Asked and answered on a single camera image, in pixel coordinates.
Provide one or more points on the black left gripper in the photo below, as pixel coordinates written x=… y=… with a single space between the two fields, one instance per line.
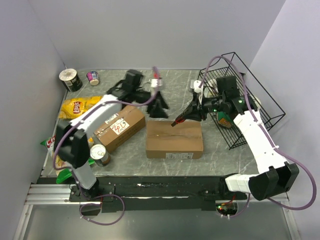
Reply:
x=157 y=110

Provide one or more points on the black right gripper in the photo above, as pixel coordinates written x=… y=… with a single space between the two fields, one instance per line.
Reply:
x=196 y=110

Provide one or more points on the red black box cutter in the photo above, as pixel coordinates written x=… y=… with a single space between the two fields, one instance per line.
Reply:
x=177 y=121

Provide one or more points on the plain taped cardboard box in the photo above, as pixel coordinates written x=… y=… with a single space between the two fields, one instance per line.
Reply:
x=183 y=141

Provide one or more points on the labelled cardboard express box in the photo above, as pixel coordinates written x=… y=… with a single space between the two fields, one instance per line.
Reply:
x=118 y=128

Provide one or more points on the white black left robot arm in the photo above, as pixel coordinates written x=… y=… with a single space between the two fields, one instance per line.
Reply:
x=71 y=137

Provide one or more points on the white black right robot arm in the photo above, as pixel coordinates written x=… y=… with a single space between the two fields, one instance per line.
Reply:
x=275 y=175

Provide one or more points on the white tape roll cup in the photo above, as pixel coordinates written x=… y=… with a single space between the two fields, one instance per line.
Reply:
x=210 y=88

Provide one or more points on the white Chobani yogurt cup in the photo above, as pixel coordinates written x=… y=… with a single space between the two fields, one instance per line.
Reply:
x=257 y=102

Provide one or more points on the purple yogurt cup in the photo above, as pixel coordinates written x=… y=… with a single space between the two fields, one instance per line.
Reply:
x=93 y=78

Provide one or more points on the metal tin can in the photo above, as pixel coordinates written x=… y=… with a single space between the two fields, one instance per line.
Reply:
x=100 y=155

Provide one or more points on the yellow Lays chips bag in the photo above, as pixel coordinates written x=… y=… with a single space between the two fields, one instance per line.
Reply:
x=74 y=107

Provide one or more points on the black paper cup white lid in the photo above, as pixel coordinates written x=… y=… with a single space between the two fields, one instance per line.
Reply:
x=70 y=79

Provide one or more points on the green Chuba chips bag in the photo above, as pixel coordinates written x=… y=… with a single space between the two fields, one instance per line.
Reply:
x=63 y=172

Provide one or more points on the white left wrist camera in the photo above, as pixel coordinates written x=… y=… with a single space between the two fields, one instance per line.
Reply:
x=157 y=83

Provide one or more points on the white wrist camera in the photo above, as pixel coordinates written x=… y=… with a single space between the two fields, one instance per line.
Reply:
x=157 y=83
x=195 y=87

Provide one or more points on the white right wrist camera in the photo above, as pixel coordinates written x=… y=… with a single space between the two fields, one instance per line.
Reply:
x=195 y=87

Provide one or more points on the black wire basket rack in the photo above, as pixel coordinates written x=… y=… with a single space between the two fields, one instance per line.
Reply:
x=228 y=72

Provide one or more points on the aluminium rail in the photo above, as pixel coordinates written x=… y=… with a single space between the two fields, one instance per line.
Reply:
x=48 y=194

